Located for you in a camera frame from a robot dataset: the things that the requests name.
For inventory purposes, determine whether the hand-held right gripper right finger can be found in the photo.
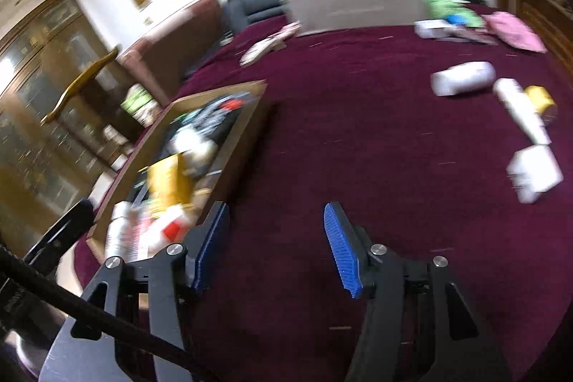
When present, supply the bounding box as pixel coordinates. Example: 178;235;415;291
323;202;511;382

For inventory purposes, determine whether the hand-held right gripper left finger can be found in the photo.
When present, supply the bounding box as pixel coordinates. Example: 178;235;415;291
69;200;231;382

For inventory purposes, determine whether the white pill bottle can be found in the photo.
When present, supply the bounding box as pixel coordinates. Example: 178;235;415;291
104;203;135;262

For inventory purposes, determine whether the yellow plastic piece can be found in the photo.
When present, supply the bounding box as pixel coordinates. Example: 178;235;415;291
145;154;200;215

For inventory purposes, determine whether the cardboard box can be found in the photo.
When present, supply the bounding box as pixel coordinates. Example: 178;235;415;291
85;80;269;264

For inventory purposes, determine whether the white red packet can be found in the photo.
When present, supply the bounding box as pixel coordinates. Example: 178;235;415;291
134;207;193;257

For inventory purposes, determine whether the wooden glass cabinet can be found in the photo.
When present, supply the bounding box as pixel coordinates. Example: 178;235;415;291
0;0;135;240

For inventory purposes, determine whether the small white bottle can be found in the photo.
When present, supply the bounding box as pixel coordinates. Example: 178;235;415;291
170;129;216;172

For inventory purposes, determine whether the maroon tablecloth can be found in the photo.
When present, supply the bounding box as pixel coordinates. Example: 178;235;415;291
74;4;573;382

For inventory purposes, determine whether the black device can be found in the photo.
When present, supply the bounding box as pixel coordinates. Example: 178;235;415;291
165;93;251;150

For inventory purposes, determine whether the green white packet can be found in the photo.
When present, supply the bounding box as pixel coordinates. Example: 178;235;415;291
120;83;163;127

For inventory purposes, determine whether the golden wooden chair back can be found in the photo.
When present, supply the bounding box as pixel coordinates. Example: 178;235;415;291
40;45;121;125

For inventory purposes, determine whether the white power adapter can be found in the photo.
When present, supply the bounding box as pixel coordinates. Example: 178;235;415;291
507;145;564;204

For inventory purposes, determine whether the white lotion bottle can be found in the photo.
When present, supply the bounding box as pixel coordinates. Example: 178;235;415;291
430;61;497;97

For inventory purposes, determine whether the brown armchair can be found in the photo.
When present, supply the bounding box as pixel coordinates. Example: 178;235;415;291
117;0;225;105

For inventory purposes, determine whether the white spray bottle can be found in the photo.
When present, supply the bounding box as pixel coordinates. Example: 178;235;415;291
492;78;552;146

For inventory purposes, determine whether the small white charger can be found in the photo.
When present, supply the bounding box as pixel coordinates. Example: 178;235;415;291
414;19;451;40

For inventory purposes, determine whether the grey rectangular box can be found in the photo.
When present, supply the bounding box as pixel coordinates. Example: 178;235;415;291
280;0;426;37

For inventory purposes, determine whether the toothpaste tube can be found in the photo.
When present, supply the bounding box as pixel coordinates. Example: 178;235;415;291
448;26;497;47

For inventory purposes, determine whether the green towel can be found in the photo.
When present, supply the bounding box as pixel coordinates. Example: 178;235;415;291
421;0;484;29

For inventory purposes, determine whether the pink towel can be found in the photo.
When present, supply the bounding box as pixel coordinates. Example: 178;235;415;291
486;11;548;54

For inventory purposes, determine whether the black cable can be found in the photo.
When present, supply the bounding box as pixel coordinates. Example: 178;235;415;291
0;245;220;382

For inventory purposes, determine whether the white keychain tag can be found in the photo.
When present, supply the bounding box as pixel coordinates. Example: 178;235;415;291
239;21;300;67

